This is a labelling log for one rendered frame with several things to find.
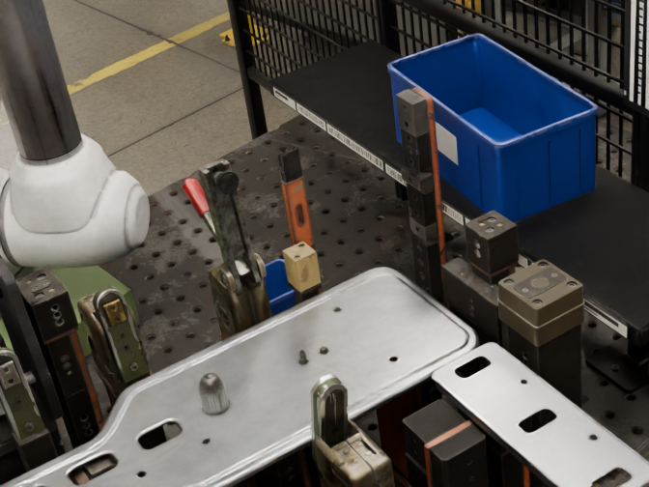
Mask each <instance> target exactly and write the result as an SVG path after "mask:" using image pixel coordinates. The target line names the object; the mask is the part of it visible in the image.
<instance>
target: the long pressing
mask: <svg viewBox="0 0 649 487"><path fill-rule="evenodd" d="M335 308H341V311H338V312H336V311H334V309H335ZM323 346H325V347H326V348H327V349H328V353H326V354H320V350H321V348H322V347H323ZM479 346H480V340H479V336H478V334H477V332H476V331H475V330H474V329H473V328H472V327H471V326H469V325H468V324H467V323H466V322H464V321H463V320H462V319H460V318H459V317H458V316H457V315H455V314H454V313H453V312H451V311H450V310H449V309H448V308H446V307H445V306H444V305H442V304H441V303H440V302H439V301H437V300H436V299H435V298H433V297H432V296H431V295H429V294H428V293H427V292H426V291H424V290H423V289H422V288H420V287H419V286H418V285H417V284H415V283H414V282H413V281H412V280H410V279H409V278H408V277H406V276H405V275H403V274H402V273H400V272H397V271H396V270H394V269H391V268H388V267H379V268H374V269H371V270H369V271H367V272H363V273H361V274H359V275H357V276H355V277H353V278H351V279H349V280H347V281H345V282H343V283H341V284H339V285H336V286H334V287H332V288H330V289H328V290H326V291H324V292H322V293H320V294H319V295H317V296H315V297H313V298H311V299H308V300H306V301H303V302H301V303H299V304H297V305H295V306H293V307H291V308H289V309H287V310H285V311H282V312H280V313H278V314H276V315H274V316H272V317H270V318H268V319H266V320H264V321H263V322H261V323H259V324H257V325H254V326H252V327H250V328H248V329H245V330H243V331H241V332H239V333H237V334H235V335H233V336H231V337H229V338H226V339H224V340H222V341H220V342H218V343H216V344H214V345H212V346H210V347H209V348H207V349H205V350H203V351H200V352H198V353H196V354H194V355H192V356H190V357H188V358H185V359H183V360H181V361H179V362H177V363H175V364H172V365H170V366H168V367H166V368H164V369H162V370H160V371H158V372H156V373H154V374H153V375H151V376H149V377H147V378H144V379H142V380H140V381H138V382H136V383H134V384H132V385H131V386H129V387H127V388H126V389H125V390H124V391H123V392H122V393H121V394H120V395H119V396H118V398H117V400H116V402H115V404H114V406H113V408H112V410H111V412H110V414H109V416H108V418H107V420H106V421H105V422H104V424H103V426H102V428H101V430H100V431H99V433H98V434H97V435H96V436H95V437H94V438H92V439H91V440H90V441H88V442H87V443H85V444H83V445H81V446H79V447H77V448H75V449H73V450H71V451H69V452H67V453H65V454H63V455H61V456H59V457H57V458H55V459H53V460H51V461H49V462H47V463H45V464H43V465H40V466H38V467H36V468H34V469H33V470H31V471H29V472H27V473H24V474H22V475H20V476H18V477H16V478H14V479H12V480H10V481H8V482H6V483H4V484H2V485H0V487H233V486H235V485H236V484H238V483H240V482H242V481H244V480H245V479H247V478H249V477H250V476H252V475H254V474H256V473H259V472H261V471H262V470H264V469H266V468H268V467H270V466H272V465H274V464H276V463H277V462H279V461H281V460H283V459H285V458H287V457H289V456H290V455H292V454H294V453H296V452H298V451H300V450H302V449H304V448H305V447H307V446H308V445H310V444H312V429H311V400H310V391H311V388H312V387H313V385H314V384H315V383H316V382H317V381H319V379H320V378H322V377H324V376H326V375H329V374H333V375H336V376H337V377H338V379H339V380H340V381H341V382H342V383H343V385H344V386H345V387H346V388H347V389H348V407H347V411H348V419H349V420H352V421H356V420H357V419H359V418H361V417H363V416H365V415H368V414H370V413H371V412H372V411H374V410H376V409H378V408H380V407H382V406H383V405H385V404H387V403H389V402H391V401H393V400H395V399H397V398H398V397H400V396H402V395H404V394H406V393H408V392H410V391H411V390H413V389H415V388H417V387H420V386H422V385H424V384H425V383H427V382H429V381H431V380H432V373H433V372H434V371H435V370H437V369H439V368H440V367H441V366H443V365H445V364H447V363H449V362H451V361H453V360H454V359H456V358H459V357H461V356H463V355H465V354H467V353H468V352H470V351H472V350H474V349H476V348H478V347H479ZM301 350H303V351H304V352H305V355H306V359H308V362H307V363H306V364H300V363H299V361H300V356H299V352H300V351H301ZM393 357H395V358H397V360H396V361H391V360H390V359H391V358H393ZM207 373H215V374H216V375H218V376H219V377H220V378H221V380H222V381H223V383H224V386H225V389H226V393H227V398H228V401H229V407H228V409H227V410H226V411H225V412H223V413H221V414H219V415H208V414H206V413H205V412H204V411H203V406H202V402H201V398H200V394H199V383H200V380H201V378H202V377H203V376H204V375H205V374H207ZM170 422H173V423H176V424H177V425H178V427H179V428H180V429H181V431H182V432H181V434H180V435H178V436H177V437H175V438H173V439H171V440H169V441H167V442H165V443H163V444H160V445H158V446H156V447H154V448H152V449H144V448H143V447H142V446H141V444H140V443H139V442H138V440H139V438H140V437H142V436H143V435H145V434H147V433H149V432H151V431H153V430H155V429H156V428H158V427H160V426H162V425H164V424H166V423H170ZM205 439H209V440H210V442H209V443H207V444H203V443H202V441H203V440H205ZM106 454H109V455H112V456H113V458H114V459H115V460H116V462H117V466H116V467H115V468H113V469H112V470H110V471H108V472H106V473H103V474H101V475H99V476H97V477H95V478H93V479H91V480H89V481H87V482H85V483H83V484H80V485H75V484H73V483H72V481H71V479H70V473H71V472H72V471H74V470H76V469H78V468H80V467H82V466H84V465H86V464H88V463H90V462H92V461H94V460H96V459H98V458H99V457H101V456H103V455H106ZM141 472H144V473H146V474H145V475H144V476H143V477H138V476H137V475H138V474H139V473H141Z"/></svg>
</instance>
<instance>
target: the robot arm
mask: <svg viewBox="0 0 649 487"><path fill-rule="evenodd" d="M0 96H1V99H2V102H3V104H4V107H5V110H6V113H7V116H8V119H9V122H10V126H11V129H12V132H13V135H14V140H15V143H16V146H17V148H18V153H17V155H16V157H15V159H14V161H13V163H12V166H11V169H10V171H9V170H6V169H3V168H0V255H1V256H2V258H3V259H4V260H5V262H6V263H7V265H8V266H9V268H10V270H11V272H12V274H13V276H14V279H15V280H17V279H20V278H21V277H23V276H26V275H28V274H30V273H33V272H36V271H38V270H40V268H45V267H50V268H51V269H63V268H82V267H92V266H97V265H102V264H106V263H109V262H113V261H115V260H118V259H120V258H123V257H125V256H127V255H129V254H130V253H131V251H132V250H133V249H135V248H136V247H138V246H139V245H140V244H141V243H142V242H144V240H145V238H146V236H147V233H148V229H149V223H150V204H149V199H148V196H147V194H146V192H145V191H144V190H143V188H142V187H141V185H140V184H139V183H138V182H137V181H136V180H135V179H134V178H133V177H132V176H130V175H129V174H128V173H127V172H125V171H117V170H116V167H115V166H114V164H113V163H112V162H111V161H110V159H109V158H108V157H107V156H106V154H105V153H104V152H103V150H102V148H101V146H100V144H98V143H97V142H96V141H94V140H93V139H91V138H89V137H87V136H85V135H84V134H82V133H80V130H79V127H78V124H77V121H76V117H75V114H74V110H73V107H72V103H71V98H70V94H69V91H68V87H67V84H66V80H65V78H64V74H63V71H62V68H61V64H60V61H59V57H58V54H57V50H56V47H55V43H54V41H53V38H52V34H51V31H50V27H49V24H48V20H47V17H46V11H45V8H44V4H43V1H42V0H0Z"/></svg>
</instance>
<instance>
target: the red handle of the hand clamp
mask: <svg viewBox="0 0 649 487"><path fill-rule="evenodd" d="M183 190H184V192H185V193H186V195H187V197H188V198H189V200H190V202H191V203H192V205H193V207H194V208H195V210H196V212H197V213H198V215H199V216H200V217H201V218H203V219H204V221H205V222H206V224H207V226H208V227H209V229H210V231H211V232H212V235H213V236H214V238H215V240H216V241H217V243H218V240H217V237H216V234H215V230H214V227H213V223H212V217H211V214H210V210H209V206H208V203H207V199H206V196H205V192H204V190H202V188H201V186H200V185H199V183H198V181H197V180H196V179H191V178H190V179H187V180H185V181H184V185H183ZM234 260H235V263H236V267H237V271H238V274H239V278H240V279H243V278H246V277H248V276H249V274H250V272H251V270H250V267H249V266H248V265H247V266H246V264H245V263H244V261H243V259H242V258H241V256H240V255H238V256H236V257H234Z"/></svg>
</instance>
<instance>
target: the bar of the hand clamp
mask: <svg viewBox="0 0 649 487"><path fill-rule="evenodd" d="M198 172H199V175H200V179H201V182H202V186H203V189H204V192H205V196H206V199H207V203H208V206H209V210H210V214H211V217H212V223H213V227H214V230H215V234H216V237H217V240H218V244H219V247H220V251H221V255H222V258H223V262H224V265H225V268H227V269H228V270H229V271H230V272H231V274H232V276H233V278H234V279H235V284H236V288H237V290H236V291H240V290H242V288H241V284H240V278H239V274H238V271H237V267H236V263H235V260H234V257H236V256H238V255H240V254H242V255H243V259H244V263H245V264H246V266H247V265H248V266H249V267H250V270H251V272H250V274H249V276H248V277H249V278H250V279H252V280H253V281H254V282H256V283H257V282H259V281H261V278H260V276H259V272H258V268H257V264H256V261H255V257H254V253H253V249H252V245H251V242H250V239H249V235H248V231H247V228H246V224H245V220H244V216H243V213H242V209H241V205H240V199H239V196H238V192H237V188H238V186H239V177H238V176H237V175H236V174H235V173H234V172H232V169H231V166H230V163H229V162H228V161H226V160H225V159H223V158H222V159H219V160H217V161H214V162H212V163H210V164H207V165H205V166H202V167H200V168H198Z"/></svg>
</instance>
